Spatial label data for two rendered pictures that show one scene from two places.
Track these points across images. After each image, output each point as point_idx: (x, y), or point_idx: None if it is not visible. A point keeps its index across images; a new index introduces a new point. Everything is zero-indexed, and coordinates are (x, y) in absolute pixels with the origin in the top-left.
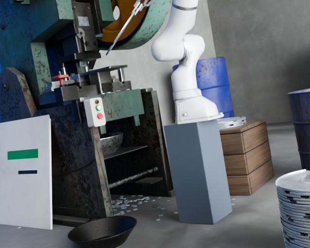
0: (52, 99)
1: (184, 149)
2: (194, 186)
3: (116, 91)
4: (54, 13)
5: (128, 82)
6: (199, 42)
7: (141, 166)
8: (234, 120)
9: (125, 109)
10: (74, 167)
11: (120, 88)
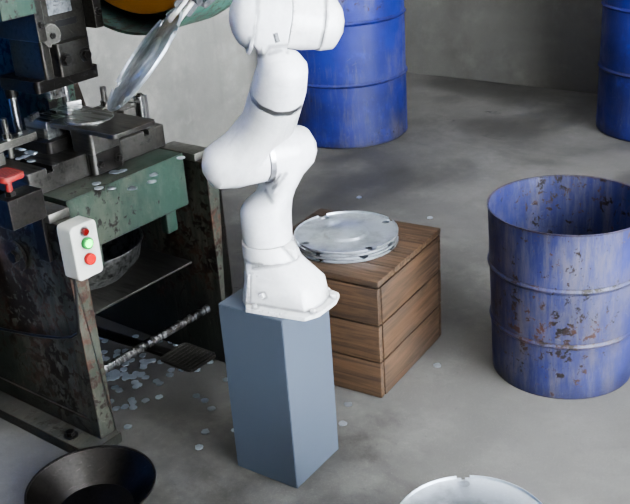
0: None
1: (254, 357)
2: (268, 421)
3: (129, 157)
4: None
5: (157, 131)
6: (304, 150)
7: (178, 294)
8: (374, 236)
9: (147, 206)
10: (37, 328)
11: (140, 147)
